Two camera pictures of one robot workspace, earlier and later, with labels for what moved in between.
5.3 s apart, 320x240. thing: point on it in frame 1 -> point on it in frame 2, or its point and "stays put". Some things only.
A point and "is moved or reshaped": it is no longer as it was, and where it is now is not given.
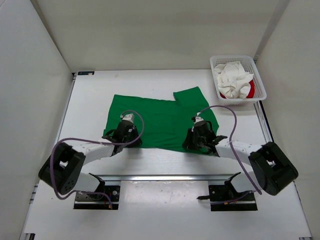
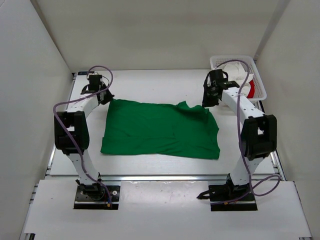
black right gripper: (188, 145) -> (206, 103)
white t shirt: (232, 79) stays put
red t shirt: (251, 93) stays put
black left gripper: (134, 132) -> (108, 98)
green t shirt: (162, 124) is moved or reshaped
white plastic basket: (247, 63) stays put
